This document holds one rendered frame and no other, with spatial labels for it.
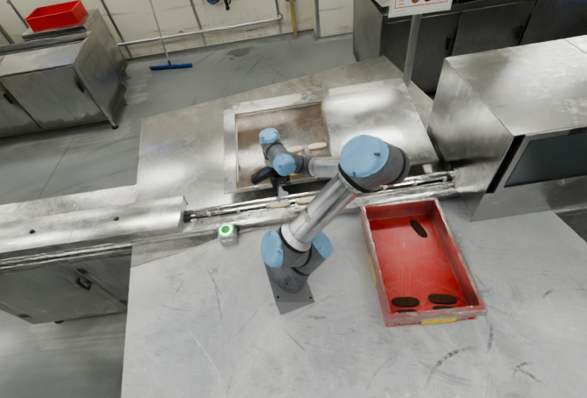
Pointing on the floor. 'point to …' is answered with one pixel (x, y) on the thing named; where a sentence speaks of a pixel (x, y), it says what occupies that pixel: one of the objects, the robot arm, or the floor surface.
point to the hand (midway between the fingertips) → (277, 193)
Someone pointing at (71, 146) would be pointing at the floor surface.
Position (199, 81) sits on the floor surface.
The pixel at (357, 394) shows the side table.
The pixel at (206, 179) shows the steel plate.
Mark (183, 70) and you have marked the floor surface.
